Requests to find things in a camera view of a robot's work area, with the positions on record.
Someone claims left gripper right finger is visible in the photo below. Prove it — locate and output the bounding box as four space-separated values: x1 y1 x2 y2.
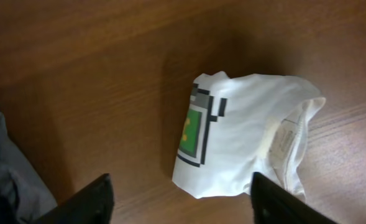
250 172 336 224

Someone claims white robot print t-shirt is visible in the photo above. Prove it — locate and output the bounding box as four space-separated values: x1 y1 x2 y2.
172 72 326 200

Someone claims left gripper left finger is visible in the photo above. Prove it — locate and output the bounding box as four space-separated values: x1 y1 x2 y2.
35 174 114 224

